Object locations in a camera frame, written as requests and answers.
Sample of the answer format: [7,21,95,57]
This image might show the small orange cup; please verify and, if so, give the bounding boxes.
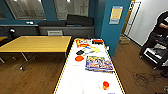
[102,80,110,91]

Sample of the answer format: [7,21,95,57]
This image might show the black round disc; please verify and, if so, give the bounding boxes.
[75,49,86,56]

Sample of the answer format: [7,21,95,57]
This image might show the yellow round disc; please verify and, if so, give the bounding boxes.
[90,46,101,54]

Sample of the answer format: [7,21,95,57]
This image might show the orange round disc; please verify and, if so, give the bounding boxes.
[74,55,85,63]

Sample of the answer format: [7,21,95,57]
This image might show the red and black flat object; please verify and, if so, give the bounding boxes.
[92,38,104,45]

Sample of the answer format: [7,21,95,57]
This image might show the yellow air hockey table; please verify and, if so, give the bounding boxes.
[53,36,127,94]

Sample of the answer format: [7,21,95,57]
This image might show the wicker basket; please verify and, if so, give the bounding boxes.
[118,35,131,45]

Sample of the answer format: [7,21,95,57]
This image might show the interior glass window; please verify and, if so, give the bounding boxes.
[53,0,90,21]
[4,0,47,20]

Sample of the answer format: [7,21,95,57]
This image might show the yellow pillar sign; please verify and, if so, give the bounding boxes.
[109,5,124,25]

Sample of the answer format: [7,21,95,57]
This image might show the long wooden table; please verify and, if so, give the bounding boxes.
[0,35,73,71]

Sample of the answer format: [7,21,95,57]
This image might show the black wheeled cart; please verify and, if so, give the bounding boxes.
[139,28,168,71]

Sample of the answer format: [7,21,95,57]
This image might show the black floor cables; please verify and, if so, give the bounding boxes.
[131,71,168,88]

